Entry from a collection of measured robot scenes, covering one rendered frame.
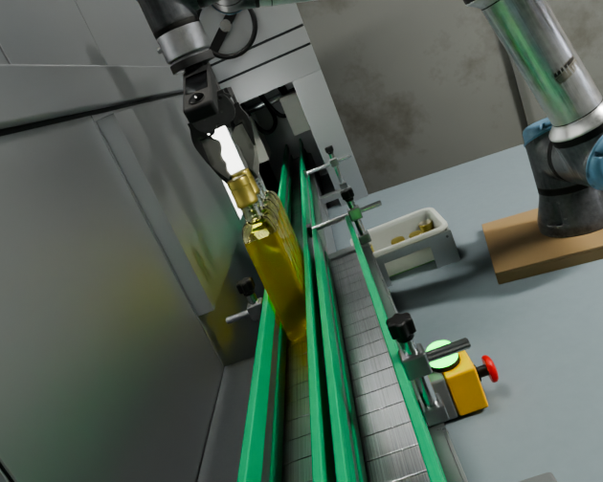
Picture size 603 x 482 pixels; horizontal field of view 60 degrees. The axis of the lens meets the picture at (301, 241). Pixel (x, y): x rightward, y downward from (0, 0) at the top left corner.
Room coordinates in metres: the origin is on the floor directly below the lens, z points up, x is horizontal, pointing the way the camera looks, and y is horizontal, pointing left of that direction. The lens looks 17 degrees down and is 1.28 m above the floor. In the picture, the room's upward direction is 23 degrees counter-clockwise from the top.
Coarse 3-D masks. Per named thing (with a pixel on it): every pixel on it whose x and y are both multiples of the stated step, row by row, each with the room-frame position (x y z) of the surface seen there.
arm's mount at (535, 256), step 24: (528, 216) 1.12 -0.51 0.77; (504, 240) 1.04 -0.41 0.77; (528, 240) 1.00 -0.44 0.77; (552, 240) 0.95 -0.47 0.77; (576, 240) 0.91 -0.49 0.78; (600, 240) 0.87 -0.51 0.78; (504, 264) 0.94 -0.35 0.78; (528, 264) 0.90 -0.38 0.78; (552, 264) 0.88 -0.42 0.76; (576, 264) 0.87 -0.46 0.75
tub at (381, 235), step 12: (408, 216) 1.25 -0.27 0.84; (420, 216) 1.25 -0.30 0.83; (432, 216) 1.21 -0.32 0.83; (372, 228) 1.27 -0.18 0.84; (384, 228) 1.26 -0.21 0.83; (396, 228) 1.26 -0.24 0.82; (408, 228) 1.25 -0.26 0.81; (444, 228) 1.09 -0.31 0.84; (372, 240) 1.26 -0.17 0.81; (384, 240) 1.26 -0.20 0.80; (408, 240) 1.10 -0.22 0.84; (384, 252) 1.10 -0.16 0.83
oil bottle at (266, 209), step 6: (264, 210) 0.85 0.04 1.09; (270, 210) 0.85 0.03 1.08; (276, 210) 0.88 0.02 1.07; (276, 216) 0.85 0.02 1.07; (282, 228) 0.86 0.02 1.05; (288, 240) 0.86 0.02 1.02; (288, 246) 0.84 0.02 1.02; (294, 252) 0.86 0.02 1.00; (294, 258) 0.84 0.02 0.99; (300, 264) 0.87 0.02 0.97; (300, 270) 0.84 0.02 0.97
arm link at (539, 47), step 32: (480, 0) 0.85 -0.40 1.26; (512, 0) 0.83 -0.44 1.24; (544, 0) 0.83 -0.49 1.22; (512, 32) 0.84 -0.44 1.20; (544, 32) 0.82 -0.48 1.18; (544, 64) 0.83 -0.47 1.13; (576, 64) 0.82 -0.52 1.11; (544, 96) 0.85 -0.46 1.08; (576, 96) 0.82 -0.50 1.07; (576, 128) 0.82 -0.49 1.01; (576, 160) 0.83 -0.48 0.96
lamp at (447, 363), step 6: (438, 342) 0.65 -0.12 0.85; (444, 342) 0.65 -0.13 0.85; (450, 342) 0.65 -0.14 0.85; (432, 348) 0.65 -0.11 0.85; (456, 354) 0.63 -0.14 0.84; (438, 360) 0.63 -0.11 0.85; (444, 360) 0.63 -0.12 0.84; (450, 360) 0.63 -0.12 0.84; (456, 360) 0.63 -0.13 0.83; (432, 366) 0.64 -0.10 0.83; (438, 366) 0.63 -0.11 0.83; (444, 366) 0.63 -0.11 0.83; (450, 366) 0.62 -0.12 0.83
